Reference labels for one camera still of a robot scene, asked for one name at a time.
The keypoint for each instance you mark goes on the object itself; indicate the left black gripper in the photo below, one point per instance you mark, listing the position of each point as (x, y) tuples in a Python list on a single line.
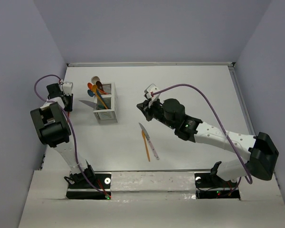
[(70, 98)]

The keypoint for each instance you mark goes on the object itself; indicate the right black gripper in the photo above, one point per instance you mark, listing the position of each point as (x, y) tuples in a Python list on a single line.
[(146, 110)]

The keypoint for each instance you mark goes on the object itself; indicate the steel knife pink handle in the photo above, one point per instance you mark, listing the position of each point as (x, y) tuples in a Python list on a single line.
[(149, 143)]

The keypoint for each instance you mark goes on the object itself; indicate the blue plastic spoon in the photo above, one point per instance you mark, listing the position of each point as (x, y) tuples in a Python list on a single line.
[(91, 93)]

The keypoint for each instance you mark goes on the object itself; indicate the steel knife green handle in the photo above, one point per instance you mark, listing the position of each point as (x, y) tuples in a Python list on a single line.
[(89, 103)]

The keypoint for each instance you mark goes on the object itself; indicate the red-orange plastic spoon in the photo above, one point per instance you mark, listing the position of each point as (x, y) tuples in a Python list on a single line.
[(90, 85)]

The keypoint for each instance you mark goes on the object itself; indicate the orange plastic knife long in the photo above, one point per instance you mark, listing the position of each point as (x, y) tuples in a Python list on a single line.
[(102, 101)]

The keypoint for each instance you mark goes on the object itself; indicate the beige wooden spoon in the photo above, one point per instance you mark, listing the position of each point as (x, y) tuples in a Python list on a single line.
[(94, 79)]

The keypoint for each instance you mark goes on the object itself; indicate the dark brown wooden spoon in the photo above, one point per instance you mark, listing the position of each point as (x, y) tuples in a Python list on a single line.
[(100, 87)]

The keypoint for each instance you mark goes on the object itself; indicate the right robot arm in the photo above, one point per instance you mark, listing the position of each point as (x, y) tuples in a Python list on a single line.
[(195, 130)]

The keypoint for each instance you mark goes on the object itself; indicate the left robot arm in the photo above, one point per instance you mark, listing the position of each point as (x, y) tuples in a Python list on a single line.
[(53, 129)]

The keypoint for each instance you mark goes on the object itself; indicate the orange plastic knife front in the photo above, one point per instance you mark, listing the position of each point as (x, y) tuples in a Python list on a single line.
[(146, 147)]

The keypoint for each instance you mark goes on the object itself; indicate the white two-compartment utensil caddy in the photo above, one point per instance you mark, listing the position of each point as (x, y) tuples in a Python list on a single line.
[(109, 115)]

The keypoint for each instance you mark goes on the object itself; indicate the white foam front board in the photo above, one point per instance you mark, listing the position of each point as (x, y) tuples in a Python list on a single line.
[(43, 209)]

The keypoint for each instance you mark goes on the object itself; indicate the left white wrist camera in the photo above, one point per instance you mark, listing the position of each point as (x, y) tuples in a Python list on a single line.
[(67, 88)]

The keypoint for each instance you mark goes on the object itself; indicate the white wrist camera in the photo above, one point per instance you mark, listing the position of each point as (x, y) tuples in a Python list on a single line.
[(67, 88), (150, 95)]

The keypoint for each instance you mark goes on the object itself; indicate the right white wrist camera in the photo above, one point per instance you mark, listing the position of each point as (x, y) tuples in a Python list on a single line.
[(150, 95)]

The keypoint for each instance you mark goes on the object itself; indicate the aluminium rail back edge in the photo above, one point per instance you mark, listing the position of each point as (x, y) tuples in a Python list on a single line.
[(148, 64)]

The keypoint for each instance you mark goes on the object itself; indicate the aluminium rail edge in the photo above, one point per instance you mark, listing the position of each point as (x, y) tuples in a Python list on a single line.
[(148, 64), (247, 114)]

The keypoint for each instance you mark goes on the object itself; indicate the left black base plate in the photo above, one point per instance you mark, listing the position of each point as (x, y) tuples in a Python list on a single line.
[(83, 190)]

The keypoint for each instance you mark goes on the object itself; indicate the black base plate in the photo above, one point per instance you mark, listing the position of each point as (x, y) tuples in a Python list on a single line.
[(83, 190), (208, 187)]

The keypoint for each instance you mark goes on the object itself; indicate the aluminium rail right edge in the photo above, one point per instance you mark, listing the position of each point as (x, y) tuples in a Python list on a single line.
[(247, 114)]

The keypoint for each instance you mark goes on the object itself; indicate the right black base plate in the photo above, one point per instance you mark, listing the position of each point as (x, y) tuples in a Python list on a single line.
[(208, 187)]

